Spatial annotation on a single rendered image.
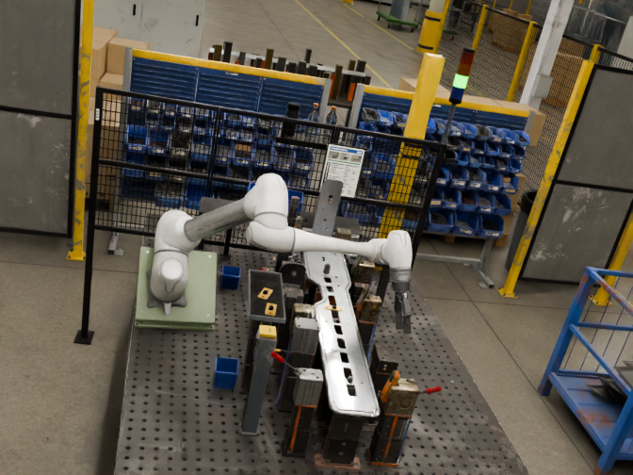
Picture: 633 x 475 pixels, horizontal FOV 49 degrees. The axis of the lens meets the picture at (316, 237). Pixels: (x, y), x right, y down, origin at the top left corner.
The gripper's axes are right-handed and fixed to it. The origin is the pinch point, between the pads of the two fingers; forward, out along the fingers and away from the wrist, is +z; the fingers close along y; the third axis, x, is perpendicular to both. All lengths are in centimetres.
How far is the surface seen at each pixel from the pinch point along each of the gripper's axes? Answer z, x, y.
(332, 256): -29, -19, -66
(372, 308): -6.7, -8.2, -22.3
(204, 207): -58, -83, -93
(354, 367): 10.4, -25.0, 20.4
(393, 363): 10.4, -9.3, 18.7
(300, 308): -11.4, -42.9, 1.2
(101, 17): -329, -222, -629
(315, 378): 9, -43, 40
